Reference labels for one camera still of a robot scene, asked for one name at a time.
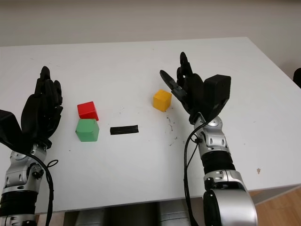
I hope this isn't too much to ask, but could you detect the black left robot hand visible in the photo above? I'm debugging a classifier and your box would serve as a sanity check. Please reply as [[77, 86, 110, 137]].
[[20, 66, 64, 147]]

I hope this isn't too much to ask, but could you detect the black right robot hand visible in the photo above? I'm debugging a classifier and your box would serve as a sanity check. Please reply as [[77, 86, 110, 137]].
[[159, 51, 209, 123]]

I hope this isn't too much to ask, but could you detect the yellow wooden block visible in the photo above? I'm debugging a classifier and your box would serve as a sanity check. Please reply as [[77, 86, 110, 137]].
[[152, 89, 172, 112]]

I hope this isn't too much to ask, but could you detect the red wooden block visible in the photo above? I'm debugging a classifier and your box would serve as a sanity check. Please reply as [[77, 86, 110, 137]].
[[77, 101, 99, 121]]

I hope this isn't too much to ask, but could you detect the green wooden block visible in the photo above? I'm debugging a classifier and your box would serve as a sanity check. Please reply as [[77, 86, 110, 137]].
[[75, 118, 100, 142]]

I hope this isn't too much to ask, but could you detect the black tape strip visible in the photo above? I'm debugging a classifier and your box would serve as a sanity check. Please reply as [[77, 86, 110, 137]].
[[110, 125, 139, 136]]

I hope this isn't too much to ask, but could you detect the dark object beside table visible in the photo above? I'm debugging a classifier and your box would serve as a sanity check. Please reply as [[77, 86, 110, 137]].
[[293, 68, 301, 89]]

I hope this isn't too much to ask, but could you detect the silver left robot thigh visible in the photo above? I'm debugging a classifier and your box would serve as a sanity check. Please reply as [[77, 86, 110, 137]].
[[74, 207, 105, 226]]

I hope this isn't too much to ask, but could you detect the silver robot thigh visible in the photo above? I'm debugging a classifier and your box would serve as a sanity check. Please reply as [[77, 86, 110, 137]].
[[159, 200, 189, 226], [74, 207, 105, 226]]

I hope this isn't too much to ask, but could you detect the silver right robot thigh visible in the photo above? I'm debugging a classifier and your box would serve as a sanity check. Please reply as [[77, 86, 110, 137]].
[[159, 200, 189, 226]]

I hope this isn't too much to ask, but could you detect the dark robot waist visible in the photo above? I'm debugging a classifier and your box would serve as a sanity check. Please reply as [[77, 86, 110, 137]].
[[103, 202, 161, 226]]

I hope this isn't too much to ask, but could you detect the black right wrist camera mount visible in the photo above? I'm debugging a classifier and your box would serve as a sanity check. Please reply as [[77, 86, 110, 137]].
[[203, 74, 232, 121]]

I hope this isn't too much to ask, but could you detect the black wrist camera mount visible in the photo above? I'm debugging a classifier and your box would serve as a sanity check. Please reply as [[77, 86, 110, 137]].
[[203, 74, 232, 121], [0, 109, 32, 153]]

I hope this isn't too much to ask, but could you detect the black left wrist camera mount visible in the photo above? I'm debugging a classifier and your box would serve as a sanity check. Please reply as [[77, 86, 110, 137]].
[[0, 109, 32, 153]]

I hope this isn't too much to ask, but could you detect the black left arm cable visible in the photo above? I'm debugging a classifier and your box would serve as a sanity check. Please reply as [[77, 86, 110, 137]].
[[29, 152, 59, 226]]

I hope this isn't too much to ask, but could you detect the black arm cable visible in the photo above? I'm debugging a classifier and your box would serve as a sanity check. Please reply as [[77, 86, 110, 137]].
[[29, 152, 59, 226], [183, 122, 204, 226]]

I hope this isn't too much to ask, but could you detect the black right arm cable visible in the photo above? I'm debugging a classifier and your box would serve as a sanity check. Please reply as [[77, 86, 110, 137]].
[[183, 122, 204, 226]]

